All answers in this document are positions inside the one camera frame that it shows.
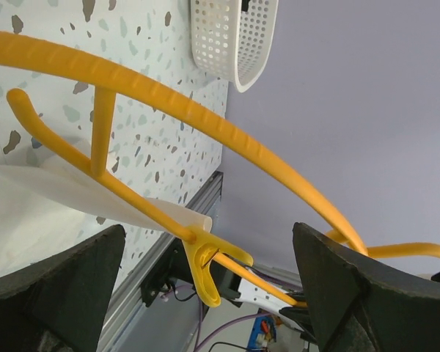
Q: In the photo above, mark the orange plastic hanger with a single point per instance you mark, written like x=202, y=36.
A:
x=111, y=79

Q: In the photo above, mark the white underwear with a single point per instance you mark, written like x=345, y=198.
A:
x=48, y=209

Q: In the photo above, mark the yellow clothespin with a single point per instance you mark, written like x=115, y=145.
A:
x=201, y=247

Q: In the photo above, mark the white laundry basket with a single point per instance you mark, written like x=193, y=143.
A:
x=232, y=39

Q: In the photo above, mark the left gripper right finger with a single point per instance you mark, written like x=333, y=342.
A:
x=356, y=303

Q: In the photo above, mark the aluminium mounting rail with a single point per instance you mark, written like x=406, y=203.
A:
x=126, y=301

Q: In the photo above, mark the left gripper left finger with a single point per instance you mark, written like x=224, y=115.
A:
x=60, y=303

